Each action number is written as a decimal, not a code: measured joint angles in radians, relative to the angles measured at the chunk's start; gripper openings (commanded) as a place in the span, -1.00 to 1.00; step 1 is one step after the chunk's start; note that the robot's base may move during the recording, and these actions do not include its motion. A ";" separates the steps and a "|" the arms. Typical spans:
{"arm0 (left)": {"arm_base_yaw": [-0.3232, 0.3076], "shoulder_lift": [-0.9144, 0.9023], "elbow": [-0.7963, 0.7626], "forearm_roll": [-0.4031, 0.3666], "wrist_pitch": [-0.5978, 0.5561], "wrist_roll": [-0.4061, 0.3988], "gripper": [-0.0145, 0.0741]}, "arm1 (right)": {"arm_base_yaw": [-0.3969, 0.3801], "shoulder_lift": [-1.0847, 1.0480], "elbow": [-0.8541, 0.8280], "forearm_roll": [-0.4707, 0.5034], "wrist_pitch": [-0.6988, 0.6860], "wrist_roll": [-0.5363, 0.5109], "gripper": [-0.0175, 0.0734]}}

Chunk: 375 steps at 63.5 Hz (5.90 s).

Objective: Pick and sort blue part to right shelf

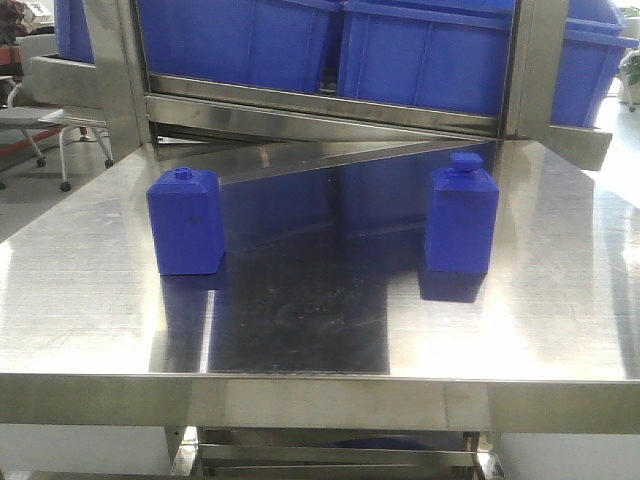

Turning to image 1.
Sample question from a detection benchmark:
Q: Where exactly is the blue plastic bin far right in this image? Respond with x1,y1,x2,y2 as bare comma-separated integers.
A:
551,1,639,128

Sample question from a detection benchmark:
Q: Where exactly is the grey office chair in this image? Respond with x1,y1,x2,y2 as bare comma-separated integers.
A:
1,82,114,193

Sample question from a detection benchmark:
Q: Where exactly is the blue plastic bin far left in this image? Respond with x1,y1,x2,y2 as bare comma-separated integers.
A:
54,0,94,63

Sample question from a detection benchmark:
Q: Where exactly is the blue bottle part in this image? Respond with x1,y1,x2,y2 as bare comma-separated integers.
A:
425,152,499,274
146,167,226,275

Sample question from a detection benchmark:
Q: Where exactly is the potted green plant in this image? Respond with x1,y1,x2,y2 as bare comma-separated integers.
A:
619,49,640,85

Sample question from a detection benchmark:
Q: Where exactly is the blue plastic bin centre-right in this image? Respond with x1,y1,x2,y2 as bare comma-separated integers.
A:
337,1,515,117

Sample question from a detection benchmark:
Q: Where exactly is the stainless steel shelf rack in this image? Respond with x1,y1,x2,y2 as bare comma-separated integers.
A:
32,1,611,170

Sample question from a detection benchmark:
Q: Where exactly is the blue plastic bin centre-left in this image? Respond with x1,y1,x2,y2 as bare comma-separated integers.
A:
137,1,341,93

